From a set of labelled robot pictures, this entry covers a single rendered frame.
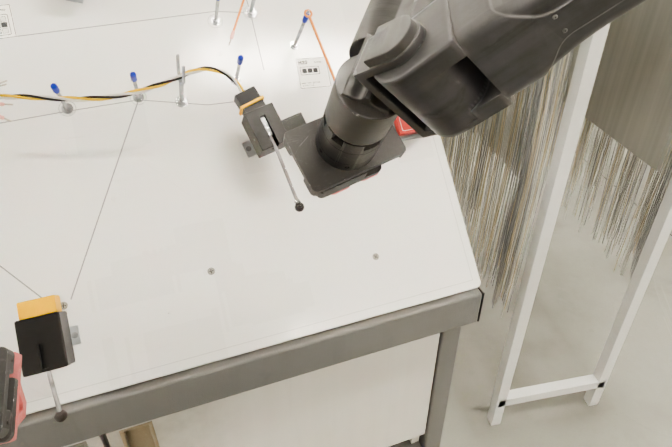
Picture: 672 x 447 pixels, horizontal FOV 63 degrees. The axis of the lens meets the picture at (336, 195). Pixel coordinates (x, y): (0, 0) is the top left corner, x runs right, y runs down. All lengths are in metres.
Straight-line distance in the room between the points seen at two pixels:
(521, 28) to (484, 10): 0.02
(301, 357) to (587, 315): 1.55
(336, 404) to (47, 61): 0.70
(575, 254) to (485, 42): 2.17
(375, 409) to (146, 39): 0.73
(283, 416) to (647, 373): 1.41
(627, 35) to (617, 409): 1.10
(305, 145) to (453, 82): 0.19
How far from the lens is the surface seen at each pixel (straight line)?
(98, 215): 0.81
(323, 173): 0.50
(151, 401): 0.82
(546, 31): 0.36
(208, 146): 0.82
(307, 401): 0.98
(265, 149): 0.74
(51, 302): 0.72
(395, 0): 0.48
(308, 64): 0.89
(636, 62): 1.57
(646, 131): 1.55
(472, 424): 1.82
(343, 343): 0.84
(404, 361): 1.00
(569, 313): 2.22
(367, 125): 0.43
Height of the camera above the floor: 1.47
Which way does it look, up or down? 34 degrees down
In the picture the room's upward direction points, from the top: straight up
